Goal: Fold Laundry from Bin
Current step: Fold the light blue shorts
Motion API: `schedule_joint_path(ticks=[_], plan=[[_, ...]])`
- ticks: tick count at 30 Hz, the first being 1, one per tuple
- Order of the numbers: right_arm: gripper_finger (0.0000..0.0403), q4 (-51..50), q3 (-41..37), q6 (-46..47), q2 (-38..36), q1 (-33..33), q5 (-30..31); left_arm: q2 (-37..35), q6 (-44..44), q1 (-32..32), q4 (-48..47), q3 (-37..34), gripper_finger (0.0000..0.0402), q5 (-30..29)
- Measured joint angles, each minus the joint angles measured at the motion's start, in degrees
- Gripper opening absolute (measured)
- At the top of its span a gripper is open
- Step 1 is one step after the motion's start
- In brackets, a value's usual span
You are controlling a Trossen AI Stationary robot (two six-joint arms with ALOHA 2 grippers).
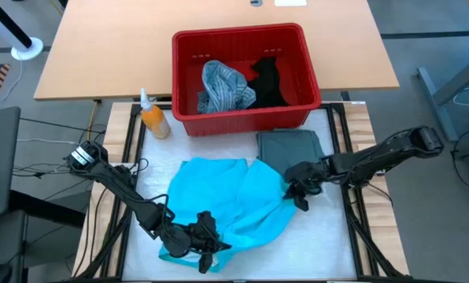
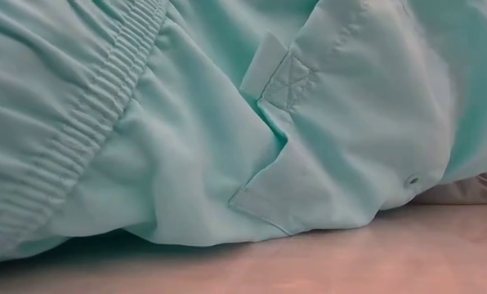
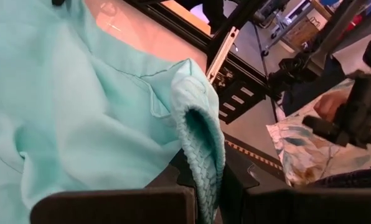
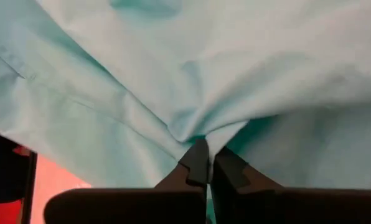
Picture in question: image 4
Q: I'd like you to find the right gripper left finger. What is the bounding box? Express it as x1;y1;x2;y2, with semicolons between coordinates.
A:
44;139;210;224

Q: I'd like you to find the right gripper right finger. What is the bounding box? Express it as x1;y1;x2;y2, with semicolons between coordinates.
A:
210;146;371;224

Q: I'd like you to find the turquoise shirt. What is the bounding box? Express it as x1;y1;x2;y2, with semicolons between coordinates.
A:
0;0;371;224

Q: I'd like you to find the red plastic laundry bin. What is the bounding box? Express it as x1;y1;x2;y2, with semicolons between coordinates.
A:
0;146;92;224

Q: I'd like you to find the black aluminium table frame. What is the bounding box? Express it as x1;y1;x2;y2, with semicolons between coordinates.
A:
0;124;39;224

